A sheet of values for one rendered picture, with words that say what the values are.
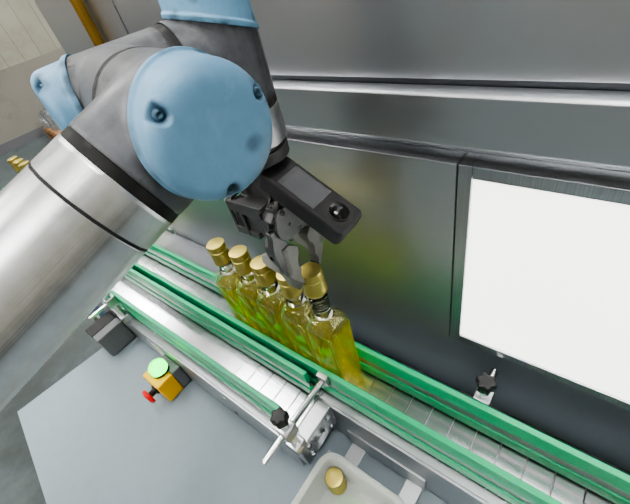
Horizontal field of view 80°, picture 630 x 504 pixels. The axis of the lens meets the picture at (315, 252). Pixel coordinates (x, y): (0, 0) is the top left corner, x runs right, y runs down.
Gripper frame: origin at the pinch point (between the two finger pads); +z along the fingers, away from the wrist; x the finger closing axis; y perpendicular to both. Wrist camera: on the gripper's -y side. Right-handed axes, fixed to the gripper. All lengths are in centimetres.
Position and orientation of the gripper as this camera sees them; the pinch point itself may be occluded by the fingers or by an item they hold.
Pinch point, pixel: (310, 273)
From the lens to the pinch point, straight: 53.6
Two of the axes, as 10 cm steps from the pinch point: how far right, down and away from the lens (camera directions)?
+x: -5.7, 6.4, -5.1
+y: -7.9, -2.7, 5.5
